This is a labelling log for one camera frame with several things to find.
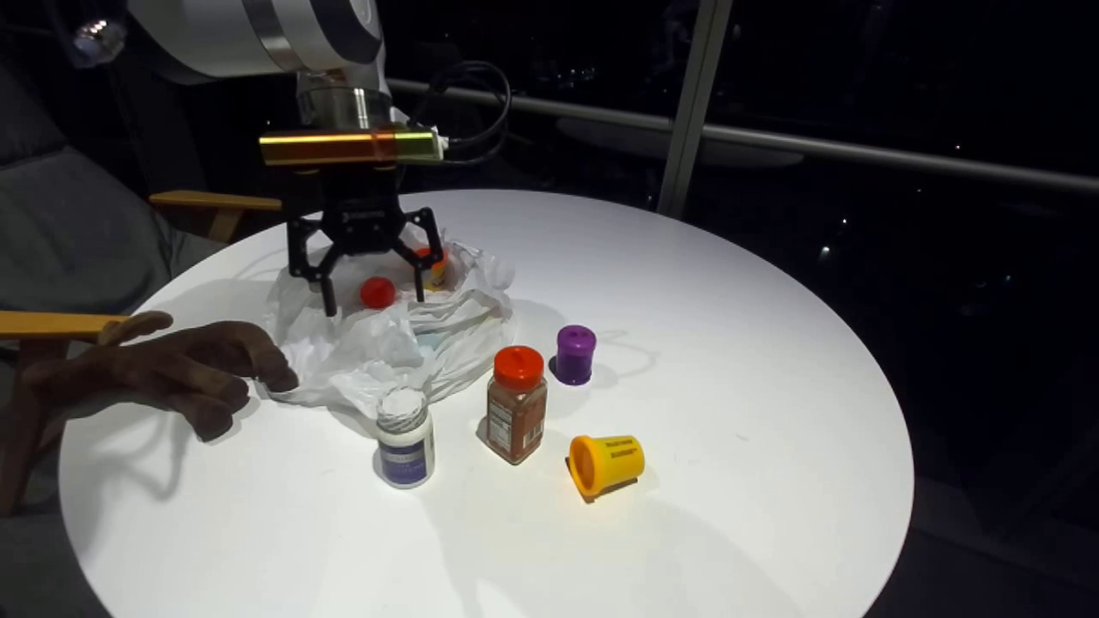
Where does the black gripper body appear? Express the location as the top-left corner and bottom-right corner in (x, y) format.
(284, 165), (439, 255)

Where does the orange lid play-doh can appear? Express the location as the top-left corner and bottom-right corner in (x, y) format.
(415, 243), (454, 288)

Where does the small red toy cup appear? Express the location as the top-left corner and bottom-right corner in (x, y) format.
(356, 279), (394, 307)

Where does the white lid pill bottle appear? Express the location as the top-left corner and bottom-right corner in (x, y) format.
(375, 388), (433, 487)

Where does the brown plush toy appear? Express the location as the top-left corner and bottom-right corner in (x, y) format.
(14, 318), (297, 442)

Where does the purple toy cup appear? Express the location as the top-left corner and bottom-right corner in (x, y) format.
(553, 327), (596, 383)

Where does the spice jar orange lid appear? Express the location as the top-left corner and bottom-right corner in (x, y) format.
(481, 345), (547, 465)

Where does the yellow cup orange lid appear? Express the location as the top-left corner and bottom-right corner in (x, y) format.
(568, 434), (647, 501)

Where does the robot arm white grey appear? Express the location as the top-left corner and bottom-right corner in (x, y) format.
(49, 0), (450, 313)

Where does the white plastic bag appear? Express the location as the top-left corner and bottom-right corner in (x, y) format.
(272, 241), (514, 422)

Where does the wooden chair armrest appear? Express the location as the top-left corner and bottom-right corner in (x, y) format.
(0, 307), (173, 344)

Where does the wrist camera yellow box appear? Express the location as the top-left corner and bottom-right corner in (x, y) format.
(259, 128), (450, 169)

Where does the grey window frame post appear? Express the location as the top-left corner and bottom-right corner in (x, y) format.
(656, 0), (731, 217)

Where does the grey horizontal rail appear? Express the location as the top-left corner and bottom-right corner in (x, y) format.
(388, 74), (1099, 200)

